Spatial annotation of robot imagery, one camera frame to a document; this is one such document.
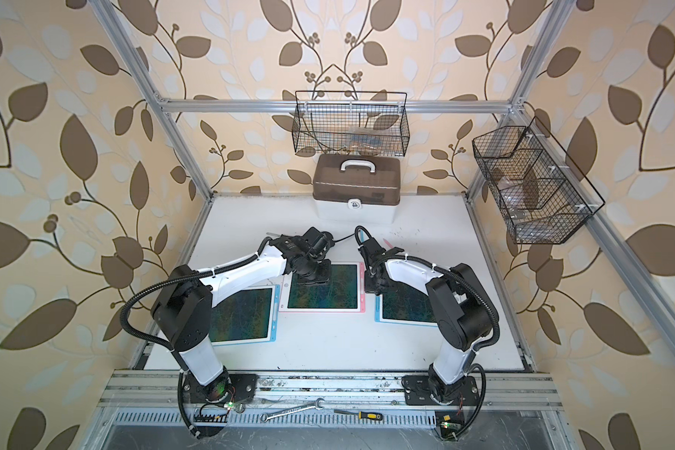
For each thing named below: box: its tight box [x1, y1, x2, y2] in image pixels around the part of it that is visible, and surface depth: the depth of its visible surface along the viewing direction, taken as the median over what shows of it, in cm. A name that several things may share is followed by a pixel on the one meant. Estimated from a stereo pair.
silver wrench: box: [259, 397, 326, 423], surface depth 72 cm
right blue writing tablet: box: [375, 281, 438, 328], surface depth 91 cm
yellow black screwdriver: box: [333, 408, 384, 420], surface depth 72 cm
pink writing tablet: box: [279, 261, 367, 314], surface depth 93 cm
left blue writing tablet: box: [209, 284, 282, 346], surface depth 88 cm
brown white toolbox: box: [312, 153, 402, 225], surface depth 104 cm
